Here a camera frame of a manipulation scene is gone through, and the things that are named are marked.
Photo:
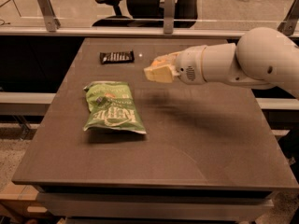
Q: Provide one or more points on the left metal bracket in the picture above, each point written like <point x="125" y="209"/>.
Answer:
<point x="52" y="24"/>

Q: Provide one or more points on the wooden box under table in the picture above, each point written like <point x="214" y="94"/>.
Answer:
<point x="20" y="202"/>

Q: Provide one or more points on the middle metal bracket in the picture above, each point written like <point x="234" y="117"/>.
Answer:
<point x="169" y="14"/>

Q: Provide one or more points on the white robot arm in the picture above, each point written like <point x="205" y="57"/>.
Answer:
<point x="262" y="58"/>

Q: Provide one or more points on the metal bracket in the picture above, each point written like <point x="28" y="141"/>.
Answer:
<point x="288" y="25"/>
<point x="52" y="24"/>
<point x="169" y="14"/>

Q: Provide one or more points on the orange fruit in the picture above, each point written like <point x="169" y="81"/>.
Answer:
<point x="159" y="60"/>

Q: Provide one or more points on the green jalapeno chip bag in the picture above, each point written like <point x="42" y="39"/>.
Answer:
<point x="112" y="106"/>

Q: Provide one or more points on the right metal bracket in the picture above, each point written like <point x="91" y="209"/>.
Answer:
<point x="288" y="25"/>

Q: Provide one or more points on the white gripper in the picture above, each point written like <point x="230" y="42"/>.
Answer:
<point x="189" y="64"/>

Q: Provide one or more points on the black office chair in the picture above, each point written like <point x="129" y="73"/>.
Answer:
<point x="149" y="13"/>

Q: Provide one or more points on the black chocolate bar wrapper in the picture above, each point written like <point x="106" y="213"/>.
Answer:
<point x="117" y="57"/>

